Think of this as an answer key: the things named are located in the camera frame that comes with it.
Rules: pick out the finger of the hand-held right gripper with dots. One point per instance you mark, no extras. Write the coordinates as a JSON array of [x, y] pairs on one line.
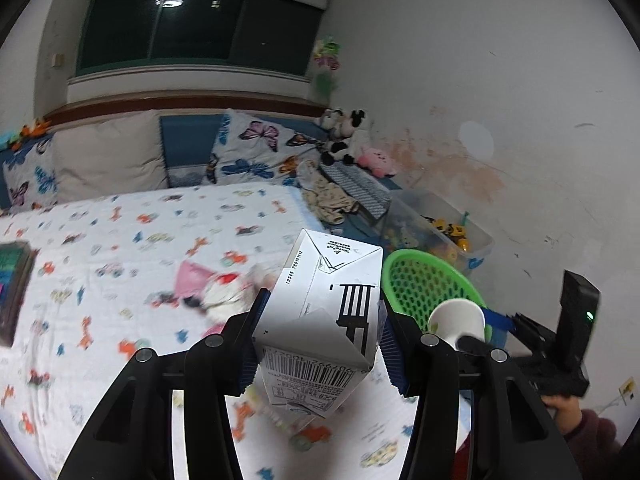
[[500, 320], [472, 344]]

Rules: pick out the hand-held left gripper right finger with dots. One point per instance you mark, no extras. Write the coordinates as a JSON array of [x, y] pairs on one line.
[[392, 352]]

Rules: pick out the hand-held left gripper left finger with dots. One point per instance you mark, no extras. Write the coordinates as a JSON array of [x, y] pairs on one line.
[[248, 360]]

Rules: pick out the white paper cup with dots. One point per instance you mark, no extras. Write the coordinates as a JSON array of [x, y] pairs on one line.
[[457, 320]]

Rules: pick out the green plastic basket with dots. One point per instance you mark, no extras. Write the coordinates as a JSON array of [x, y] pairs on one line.
[[420, 280]]

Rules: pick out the white milk carton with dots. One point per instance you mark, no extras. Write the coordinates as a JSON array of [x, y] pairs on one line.
[[320, 285]]

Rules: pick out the person's right forearm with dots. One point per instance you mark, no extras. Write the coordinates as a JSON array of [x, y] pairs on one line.
[[595, 432]]

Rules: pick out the person's right hand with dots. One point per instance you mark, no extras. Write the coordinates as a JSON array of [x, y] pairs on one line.
[[565, 412]]

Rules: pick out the white crumpled wrapper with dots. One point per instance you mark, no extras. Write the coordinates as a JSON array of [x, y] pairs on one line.
[[225, 295]]

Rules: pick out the yellow toy truck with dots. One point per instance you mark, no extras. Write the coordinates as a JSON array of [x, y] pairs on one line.
[[452, 232]]

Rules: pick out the blue bed sheet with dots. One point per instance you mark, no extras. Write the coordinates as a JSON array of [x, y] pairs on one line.
[[362, 232]]

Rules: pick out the clear plastic toy box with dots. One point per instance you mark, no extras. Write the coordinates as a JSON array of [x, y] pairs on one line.
[[420, 212]]

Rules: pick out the grey patterned folded cloth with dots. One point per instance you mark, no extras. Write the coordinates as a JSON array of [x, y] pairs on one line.
[[362, 187]]

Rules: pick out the beige crumpled clothes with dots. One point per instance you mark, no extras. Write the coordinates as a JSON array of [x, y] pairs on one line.
[[327, 197]]

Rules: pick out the printed animal blanket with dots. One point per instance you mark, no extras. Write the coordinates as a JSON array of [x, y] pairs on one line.
[[100, 240]]

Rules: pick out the pink plush toy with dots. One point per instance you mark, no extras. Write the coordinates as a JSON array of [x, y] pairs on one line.
[[375, 160]]

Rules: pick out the small black white plush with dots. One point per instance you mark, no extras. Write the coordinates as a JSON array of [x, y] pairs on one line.
[[336, 152]]

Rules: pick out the large butterfly print pillow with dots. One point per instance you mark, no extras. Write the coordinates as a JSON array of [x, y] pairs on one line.
[[260, 150]]

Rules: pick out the blue cushion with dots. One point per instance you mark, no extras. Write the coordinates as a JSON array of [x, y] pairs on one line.
[[187, 145]]

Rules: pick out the black white plush cow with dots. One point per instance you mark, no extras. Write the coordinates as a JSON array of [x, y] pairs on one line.
[[357, 127]]

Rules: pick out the spotted plush dog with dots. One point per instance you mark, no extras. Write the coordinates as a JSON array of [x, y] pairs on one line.
[[331, 122]]

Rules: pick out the dark book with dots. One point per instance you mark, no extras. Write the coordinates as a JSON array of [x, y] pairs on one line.
[[15, 290]]

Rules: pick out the beige pillow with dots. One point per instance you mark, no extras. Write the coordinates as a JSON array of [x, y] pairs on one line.
[[107, 157]]

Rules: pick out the small butterfly print pillow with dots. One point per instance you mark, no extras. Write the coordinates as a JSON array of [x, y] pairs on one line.
[[32, 175]]

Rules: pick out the orange toy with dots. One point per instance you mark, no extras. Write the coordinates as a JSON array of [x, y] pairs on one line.
[[32, 131]]

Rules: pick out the dark window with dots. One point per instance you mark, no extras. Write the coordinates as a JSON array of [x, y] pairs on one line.
[[200, 30]]

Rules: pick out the yellow wall sticker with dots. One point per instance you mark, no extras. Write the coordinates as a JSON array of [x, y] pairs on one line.
[[628, 391]]

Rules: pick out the hanging colourful wall toy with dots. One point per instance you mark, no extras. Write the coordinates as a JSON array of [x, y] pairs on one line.
[[327, 67]]

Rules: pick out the wall switch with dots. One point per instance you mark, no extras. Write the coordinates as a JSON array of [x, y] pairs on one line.
[[58, 60]]

